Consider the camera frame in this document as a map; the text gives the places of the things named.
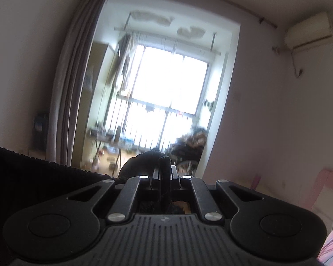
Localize large bright window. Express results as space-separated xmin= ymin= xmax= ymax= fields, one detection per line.
xmin=104 ymin=44 xmax=212 ymax=151

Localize air conditioner power cable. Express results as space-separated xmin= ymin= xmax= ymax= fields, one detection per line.
xmin=291 ymin=48 xmax=305 ymax=77

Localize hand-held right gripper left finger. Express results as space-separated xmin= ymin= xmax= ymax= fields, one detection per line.
xmin=67 ymin=167 xmax=162 ymax=223

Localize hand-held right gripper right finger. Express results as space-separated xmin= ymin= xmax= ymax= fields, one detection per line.
xmin=170 ymin=165 xmax=265 ymax=224

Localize ceiling clothes drying rack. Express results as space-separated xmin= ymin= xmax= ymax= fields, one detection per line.
xmin=114 ymin=13 xmax=221 ymax=55

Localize curtain rod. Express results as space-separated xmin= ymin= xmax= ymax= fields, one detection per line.
xmin=189 ymin=0 xmax=278 ymax=29

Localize white air conditioner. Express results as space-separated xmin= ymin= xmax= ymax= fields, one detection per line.
xmin=283 ymin=12 xmax=333 ymax=51

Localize black garment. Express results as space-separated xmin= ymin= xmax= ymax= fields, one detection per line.
xmin=0 ymin=144 xmax=172 ymax=266

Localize beige cabinet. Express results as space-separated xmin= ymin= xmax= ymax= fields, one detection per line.
xmin=82 ymin=41 xmax=120 ymax=145

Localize dark clutter pile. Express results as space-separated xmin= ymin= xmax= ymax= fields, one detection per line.
xmin=169 ymin=127 xmax=209 ymax=173

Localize cluttered folding table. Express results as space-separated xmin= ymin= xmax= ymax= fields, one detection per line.
xmin=88 ymin=125 xmax=137 ymax=170

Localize hanging light clothes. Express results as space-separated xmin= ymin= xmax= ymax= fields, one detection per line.
xmin=112 ymin=33 xmax=137 ymax=91

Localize dark floor-standing object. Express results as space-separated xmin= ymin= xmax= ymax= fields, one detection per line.
xmin=33 ymin=111 xmax=50 ymax=152

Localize grey-brown curtain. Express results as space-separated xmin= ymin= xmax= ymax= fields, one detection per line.
xmin=46 ymin=0 xmax=115 ymax=170

